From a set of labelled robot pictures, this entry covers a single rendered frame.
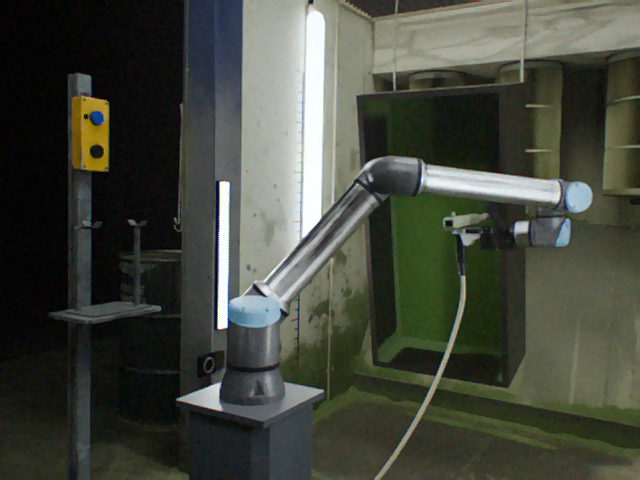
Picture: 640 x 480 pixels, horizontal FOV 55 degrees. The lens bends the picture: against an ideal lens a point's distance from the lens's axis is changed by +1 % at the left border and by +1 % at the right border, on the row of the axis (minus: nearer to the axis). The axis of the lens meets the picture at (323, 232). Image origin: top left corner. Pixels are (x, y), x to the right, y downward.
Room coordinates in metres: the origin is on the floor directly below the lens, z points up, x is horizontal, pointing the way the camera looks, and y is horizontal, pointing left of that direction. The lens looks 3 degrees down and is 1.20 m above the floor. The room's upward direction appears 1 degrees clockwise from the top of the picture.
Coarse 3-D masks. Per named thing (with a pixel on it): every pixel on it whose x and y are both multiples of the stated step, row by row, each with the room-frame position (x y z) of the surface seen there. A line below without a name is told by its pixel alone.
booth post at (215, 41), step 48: (192, 0) 2.63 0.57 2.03; (240, 0) 2.70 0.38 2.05; (192, 48) 2.63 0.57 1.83; (240, 48) 2.71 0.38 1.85; (192, 96) 2.63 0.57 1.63; (240, 96) 2.71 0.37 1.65; (192, 144) 2.63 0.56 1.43; (240, 144) 2.71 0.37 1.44; (192, 192) 2.63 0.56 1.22; (240, 192) 2.72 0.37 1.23; (192, 240) 2.63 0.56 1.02; (192, 288) 2.62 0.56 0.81; (192, 336) 2.62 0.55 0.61; (192, 384) 2.62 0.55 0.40
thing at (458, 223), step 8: (456, 216) 2.12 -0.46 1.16; (464, 216) 2.18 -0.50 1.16; (472, 216) 2.25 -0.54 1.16; (480, 216) 2.40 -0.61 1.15; (488, 216) 2.48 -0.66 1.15; (456, 224) 2.08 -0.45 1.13; (464, 224) 2.16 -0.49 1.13; (472, 224) 2.25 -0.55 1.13; (480, 224) 2.34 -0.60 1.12; (456, 240) 2.18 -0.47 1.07; (456, 248) 2.18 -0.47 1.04; (464, 248) 2.17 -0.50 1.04; (456, 256) 2.18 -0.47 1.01; (464, 256) 2.17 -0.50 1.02; (464, 264) 2.17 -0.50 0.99; (464, 272) 2.17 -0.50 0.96
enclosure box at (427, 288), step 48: (384, 96) 2.48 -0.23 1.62; (432, 96) 2.75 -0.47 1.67; (480, 96) 2.65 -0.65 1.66; (384, 144) 2.80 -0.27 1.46; (432, 144) 2.79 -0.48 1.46; (480, 144) 2.68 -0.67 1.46; (384, 240) 2.83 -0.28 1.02; (432, 240) 2.87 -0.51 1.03; (384, 288) 2.85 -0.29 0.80; (432, 288) 2.92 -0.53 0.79; (480, 288) 2.81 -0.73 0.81; (384, 336) 2.86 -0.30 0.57; (432, 336) 2.97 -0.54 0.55; (480, 336) 2.85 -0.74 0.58
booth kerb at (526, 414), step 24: (360, 384) 3.64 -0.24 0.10; (384, 384) 3.56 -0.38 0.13; (408, 384) 3.48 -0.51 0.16; (456, 408) 3.34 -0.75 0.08; (480, 408) 3.27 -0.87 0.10; (504, 408) 3.20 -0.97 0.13; (528, 408) 3.14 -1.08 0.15; (552, 432) 3.08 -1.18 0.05; (576, 432) 3.02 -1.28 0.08; (600, 432) 2.97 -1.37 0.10; (624, 432) 2.92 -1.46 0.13
